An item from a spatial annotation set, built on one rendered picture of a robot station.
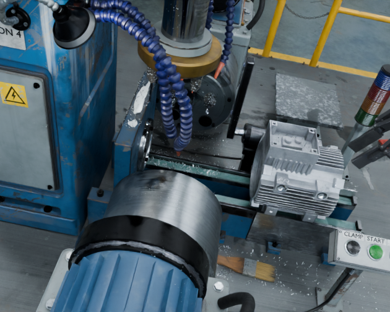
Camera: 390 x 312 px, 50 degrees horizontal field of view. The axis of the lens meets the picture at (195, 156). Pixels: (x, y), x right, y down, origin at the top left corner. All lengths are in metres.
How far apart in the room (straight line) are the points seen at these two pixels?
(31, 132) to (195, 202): 0.37
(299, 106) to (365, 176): 0.34
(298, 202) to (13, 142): 0.68
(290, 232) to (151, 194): 0.51
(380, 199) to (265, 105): 0.56
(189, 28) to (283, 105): 0.76
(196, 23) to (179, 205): 0.36
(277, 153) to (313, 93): 0.69
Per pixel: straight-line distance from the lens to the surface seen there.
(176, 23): 0.87
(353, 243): 0.99
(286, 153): 1.03
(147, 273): 0.50
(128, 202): 0.82
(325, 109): 1.62
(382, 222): 1.48
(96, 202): 1.12
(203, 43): 0.89
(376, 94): 1.35
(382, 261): 1.02
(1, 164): 1.06
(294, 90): 1.66
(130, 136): 0.95
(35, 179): 1.06
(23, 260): 1.18
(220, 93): 1.24
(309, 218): 1.13
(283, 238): 1.22
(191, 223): 0.80
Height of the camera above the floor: 1.78
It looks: 43 degrees down
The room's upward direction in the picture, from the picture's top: 12 degrees clockwise
